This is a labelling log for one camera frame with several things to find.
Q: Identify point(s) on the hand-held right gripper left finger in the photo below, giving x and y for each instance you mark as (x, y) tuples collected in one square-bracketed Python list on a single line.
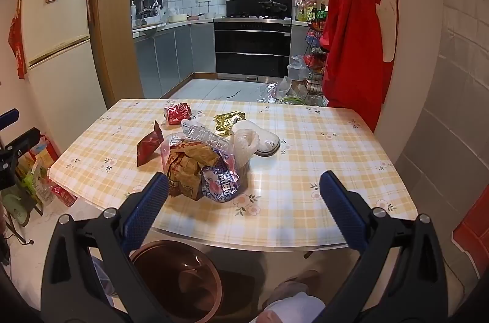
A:
[(149, 208)]

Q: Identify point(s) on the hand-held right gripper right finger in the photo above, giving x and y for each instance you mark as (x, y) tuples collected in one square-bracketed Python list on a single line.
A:
[(340, 210)]

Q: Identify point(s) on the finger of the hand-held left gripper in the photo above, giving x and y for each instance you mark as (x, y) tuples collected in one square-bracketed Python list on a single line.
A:
[(23, 141), (9, 115)]

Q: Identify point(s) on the plastic bag of snack wrappers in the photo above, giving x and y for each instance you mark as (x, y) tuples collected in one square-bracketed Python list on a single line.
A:
[(195, 170)]

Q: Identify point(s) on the brown trash bin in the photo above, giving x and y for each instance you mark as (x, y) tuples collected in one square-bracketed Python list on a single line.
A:
[(179, 281)]

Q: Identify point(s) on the clear plastic food container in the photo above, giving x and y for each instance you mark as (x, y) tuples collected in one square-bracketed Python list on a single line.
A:
[(204, 135)]

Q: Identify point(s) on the grocery bags on floor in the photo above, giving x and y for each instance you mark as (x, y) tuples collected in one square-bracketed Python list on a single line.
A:
[(46, 174)]

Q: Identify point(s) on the dark red snack packet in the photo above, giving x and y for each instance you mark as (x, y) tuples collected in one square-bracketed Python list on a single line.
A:
[(149, 147)]

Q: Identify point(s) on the crushed red soda can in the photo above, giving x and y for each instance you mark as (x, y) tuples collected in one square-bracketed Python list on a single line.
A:
[(177, 114)]

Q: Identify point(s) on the cream refrigerator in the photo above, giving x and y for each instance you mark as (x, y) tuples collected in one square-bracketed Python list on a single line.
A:
[(57, 28)]

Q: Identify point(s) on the person's leg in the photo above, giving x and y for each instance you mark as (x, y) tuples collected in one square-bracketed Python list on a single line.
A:
[(294, 304)]

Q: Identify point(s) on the white shoe insole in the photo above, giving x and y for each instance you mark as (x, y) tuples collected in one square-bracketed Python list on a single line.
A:
[(263, 135)]

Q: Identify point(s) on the clear crumpled plastic bag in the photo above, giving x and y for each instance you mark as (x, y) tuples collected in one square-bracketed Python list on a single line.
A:
[(244, 145)]

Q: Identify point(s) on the gold foil wrapper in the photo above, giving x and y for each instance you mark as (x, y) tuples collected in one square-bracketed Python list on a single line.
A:
[(227, 122)]

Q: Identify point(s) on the plastic bags on floor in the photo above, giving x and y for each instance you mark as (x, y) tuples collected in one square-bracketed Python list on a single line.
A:
[(290, 89)]

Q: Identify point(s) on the red plastic stool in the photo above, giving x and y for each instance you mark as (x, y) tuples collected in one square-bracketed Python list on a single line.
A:
[(473, 235)]

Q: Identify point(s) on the grey lower cabinets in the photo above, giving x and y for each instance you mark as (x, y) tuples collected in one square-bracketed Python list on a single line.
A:
[(172, 55)]

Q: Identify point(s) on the red hanging apron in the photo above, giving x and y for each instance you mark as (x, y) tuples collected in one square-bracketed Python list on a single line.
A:
[(355, 40)]

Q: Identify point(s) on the chrome kitchen faucet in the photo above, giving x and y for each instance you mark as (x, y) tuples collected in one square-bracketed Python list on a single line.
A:
[(149, 3)]

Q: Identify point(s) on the black built-in oven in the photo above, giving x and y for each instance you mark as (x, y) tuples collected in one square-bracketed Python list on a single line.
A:
[(252, 47)]

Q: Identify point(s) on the black wok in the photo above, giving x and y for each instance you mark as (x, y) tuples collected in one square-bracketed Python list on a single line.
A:
[(273, 5)]

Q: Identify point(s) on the red wall decoration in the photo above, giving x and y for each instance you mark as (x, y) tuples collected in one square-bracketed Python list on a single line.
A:
[(17, 44)]

